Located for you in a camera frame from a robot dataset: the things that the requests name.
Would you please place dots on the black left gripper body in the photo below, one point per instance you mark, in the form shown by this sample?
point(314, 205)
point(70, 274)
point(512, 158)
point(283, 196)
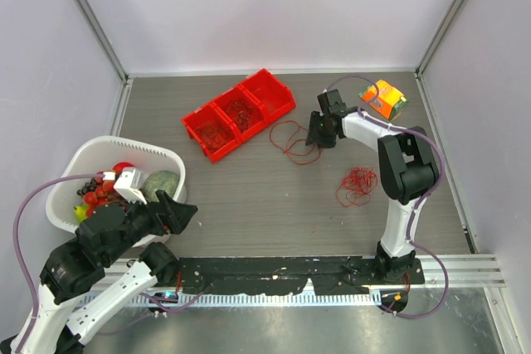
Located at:
point(143, 219)

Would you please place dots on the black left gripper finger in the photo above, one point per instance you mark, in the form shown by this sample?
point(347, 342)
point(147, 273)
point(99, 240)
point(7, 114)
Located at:
point(165, 210)
point(183, 214)

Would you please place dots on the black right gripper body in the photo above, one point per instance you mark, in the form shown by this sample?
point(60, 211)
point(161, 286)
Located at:
point(324, 138)

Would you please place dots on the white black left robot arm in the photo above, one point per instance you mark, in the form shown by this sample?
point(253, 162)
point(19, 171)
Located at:
point(56, 324)

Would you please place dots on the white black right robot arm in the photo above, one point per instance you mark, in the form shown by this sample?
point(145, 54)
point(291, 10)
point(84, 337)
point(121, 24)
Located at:
point(407, 166)

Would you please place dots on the red apple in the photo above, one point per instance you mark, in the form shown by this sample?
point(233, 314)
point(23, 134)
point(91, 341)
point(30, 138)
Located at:
point(119, 167)

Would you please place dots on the yellow green pear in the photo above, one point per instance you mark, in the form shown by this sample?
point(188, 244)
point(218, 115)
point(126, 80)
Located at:
point(82, 212)

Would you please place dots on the dark grape bunch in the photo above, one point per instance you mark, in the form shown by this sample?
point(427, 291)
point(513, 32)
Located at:
point(87, 188)

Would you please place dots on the orange green carton box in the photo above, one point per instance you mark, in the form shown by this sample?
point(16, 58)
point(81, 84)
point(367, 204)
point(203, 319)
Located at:
point(385, 98)

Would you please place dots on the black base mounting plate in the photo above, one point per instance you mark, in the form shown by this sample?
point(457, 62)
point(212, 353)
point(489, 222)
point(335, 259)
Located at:
point(281, 276)

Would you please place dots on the white plastic basket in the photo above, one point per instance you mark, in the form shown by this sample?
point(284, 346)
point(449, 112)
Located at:
point(101, 154)

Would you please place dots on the red three-compartment bin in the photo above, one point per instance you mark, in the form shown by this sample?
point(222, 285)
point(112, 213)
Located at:
point(215, 132)

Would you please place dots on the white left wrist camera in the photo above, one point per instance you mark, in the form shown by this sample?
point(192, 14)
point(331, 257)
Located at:
point(126, 185)

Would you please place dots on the white slotted cable duct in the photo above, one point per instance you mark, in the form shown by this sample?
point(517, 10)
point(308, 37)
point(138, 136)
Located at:
point(305, 299)

